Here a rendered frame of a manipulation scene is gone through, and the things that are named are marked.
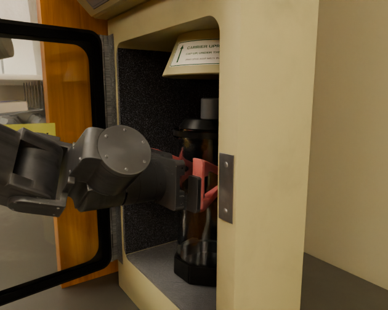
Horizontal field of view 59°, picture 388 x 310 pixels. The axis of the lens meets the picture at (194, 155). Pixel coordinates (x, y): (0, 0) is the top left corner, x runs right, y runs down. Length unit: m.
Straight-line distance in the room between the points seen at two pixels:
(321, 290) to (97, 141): 0.51
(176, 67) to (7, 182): 0.23
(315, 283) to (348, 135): 0.30
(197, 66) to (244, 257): 0.22
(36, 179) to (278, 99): 0.26
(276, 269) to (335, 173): 0.41
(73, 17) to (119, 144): 0.34
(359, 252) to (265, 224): 0.44
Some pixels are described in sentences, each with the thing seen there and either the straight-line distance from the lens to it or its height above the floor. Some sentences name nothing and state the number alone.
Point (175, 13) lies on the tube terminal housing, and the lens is 0.42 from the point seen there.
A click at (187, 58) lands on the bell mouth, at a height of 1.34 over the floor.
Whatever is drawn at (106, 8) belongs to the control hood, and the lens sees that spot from 0.54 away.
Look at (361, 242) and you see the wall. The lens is 0.79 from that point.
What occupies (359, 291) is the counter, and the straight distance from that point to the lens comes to 0.73.
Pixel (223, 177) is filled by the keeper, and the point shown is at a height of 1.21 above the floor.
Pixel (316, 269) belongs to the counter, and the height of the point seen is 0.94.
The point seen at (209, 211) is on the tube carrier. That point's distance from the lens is 0.49.
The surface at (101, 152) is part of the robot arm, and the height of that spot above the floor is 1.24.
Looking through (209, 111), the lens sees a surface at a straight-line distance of 0.49.
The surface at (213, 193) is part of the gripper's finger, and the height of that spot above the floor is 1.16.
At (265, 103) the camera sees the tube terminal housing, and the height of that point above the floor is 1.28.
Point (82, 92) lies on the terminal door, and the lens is 0.57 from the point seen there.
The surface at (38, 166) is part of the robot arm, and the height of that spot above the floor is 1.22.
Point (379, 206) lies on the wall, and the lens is 0.75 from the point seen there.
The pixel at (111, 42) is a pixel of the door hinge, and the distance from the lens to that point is 0.59.
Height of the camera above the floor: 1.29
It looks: 10 degrees down
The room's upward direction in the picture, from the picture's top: straight up
